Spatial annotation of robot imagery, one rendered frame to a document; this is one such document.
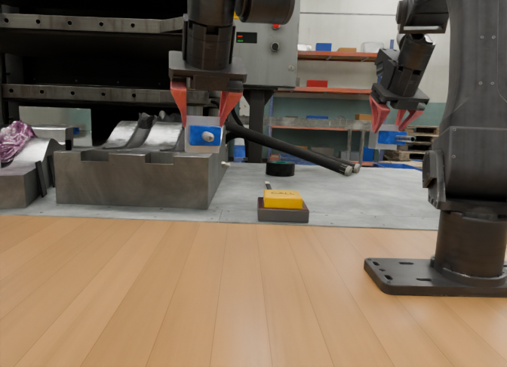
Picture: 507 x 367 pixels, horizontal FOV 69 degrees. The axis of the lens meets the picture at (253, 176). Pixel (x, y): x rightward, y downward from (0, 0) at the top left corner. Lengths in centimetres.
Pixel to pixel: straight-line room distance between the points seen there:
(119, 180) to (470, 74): 53
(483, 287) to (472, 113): 17
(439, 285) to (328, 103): 704
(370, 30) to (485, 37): 722
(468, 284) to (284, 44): 123
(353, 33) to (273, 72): 615
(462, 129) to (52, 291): 42
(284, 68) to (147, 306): 126
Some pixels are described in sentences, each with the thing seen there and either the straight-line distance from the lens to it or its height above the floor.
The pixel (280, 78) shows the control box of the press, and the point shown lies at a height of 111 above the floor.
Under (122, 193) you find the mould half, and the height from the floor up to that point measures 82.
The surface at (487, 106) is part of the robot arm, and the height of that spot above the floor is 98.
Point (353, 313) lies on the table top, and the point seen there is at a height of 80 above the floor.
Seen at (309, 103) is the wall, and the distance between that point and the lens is 736.
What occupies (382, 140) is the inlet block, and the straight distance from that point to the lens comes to 85.
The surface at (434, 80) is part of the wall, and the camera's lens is 792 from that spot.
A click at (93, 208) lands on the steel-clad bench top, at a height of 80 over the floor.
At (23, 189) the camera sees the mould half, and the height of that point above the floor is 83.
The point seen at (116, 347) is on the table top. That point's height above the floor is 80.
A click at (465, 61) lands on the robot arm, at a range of 46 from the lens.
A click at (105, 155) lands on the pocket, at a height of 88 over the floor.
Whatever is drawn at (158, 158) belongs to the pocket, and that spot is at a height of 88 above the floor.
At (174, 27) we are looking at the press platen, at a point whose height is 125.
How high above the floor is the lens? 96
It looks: 10 degrees down
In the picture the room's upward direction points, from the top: 2 degrees clockwise
